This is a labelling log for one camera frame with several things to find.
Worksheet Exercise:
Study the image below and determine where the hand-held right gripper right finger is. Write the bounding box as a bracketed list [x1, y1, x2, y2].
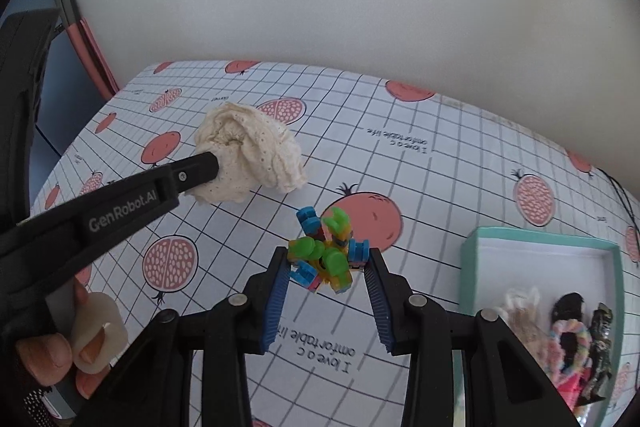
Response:
[362, 251, 581, 427]

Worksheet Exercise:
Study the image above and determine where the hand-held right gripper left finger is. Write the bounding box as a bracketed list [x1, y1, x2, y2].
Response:
[75, 247, 292, 427]

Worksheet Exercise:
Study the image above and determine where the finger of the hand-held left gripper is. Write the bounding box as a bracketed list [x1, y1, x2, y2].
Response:
[17, 151, 221, 266]

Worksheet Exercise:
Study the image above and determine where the colourful plastic clip cluster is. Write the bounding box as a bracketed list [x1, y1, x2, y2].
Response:
[287, 205, 372, 295]

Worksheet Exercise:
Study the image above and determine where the cream lace cloth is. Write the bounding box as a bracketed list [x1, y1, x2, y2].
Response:
[192, 102, 309, 204]

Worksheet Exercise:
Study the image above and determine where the cotton swab bag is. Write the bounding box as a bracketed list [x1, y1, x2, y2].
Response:
[510, 307, 556, 378]

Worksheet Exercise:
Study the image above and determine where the teal cardboard box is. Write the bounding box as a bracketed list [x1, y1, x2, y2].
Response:
[459, 227, 626, 427]

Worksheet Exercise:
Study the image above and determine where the black toy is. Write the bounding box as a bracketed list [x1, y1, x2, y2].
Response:
[552, 292, 586, 358]

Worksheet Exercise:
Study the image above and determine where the pastel fluffy hair tie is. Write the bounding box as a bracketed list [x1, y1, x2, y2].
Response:
[547, 318, 591, 375]

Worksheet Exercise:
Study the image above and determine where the pink hair roller clip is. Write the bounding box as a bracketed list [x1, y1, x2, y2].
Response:
[552, 364, 593, 408]

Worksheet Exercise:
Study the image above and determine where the black action figure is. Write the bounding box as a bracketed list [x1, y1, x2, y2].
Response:
[575, 302, 616, 408]

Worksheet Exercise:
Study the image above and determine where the person's left hand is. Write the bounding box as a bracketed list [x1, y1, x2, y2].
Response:
[15, 279, 127, 400]

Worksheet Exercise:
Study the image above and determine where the pink edged panel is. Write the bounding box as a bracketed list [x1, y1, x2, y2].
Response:
[45, 0, 121, 102]

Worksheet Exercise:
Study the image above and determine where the pomegranate print tablecloth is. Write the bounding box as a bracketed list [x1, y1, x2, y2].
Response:
[30, 60, 640, 427]

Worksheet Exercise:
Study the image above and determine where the black cable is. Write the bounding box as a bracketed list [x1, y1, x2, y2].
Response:
[597, 167, 640, 233]

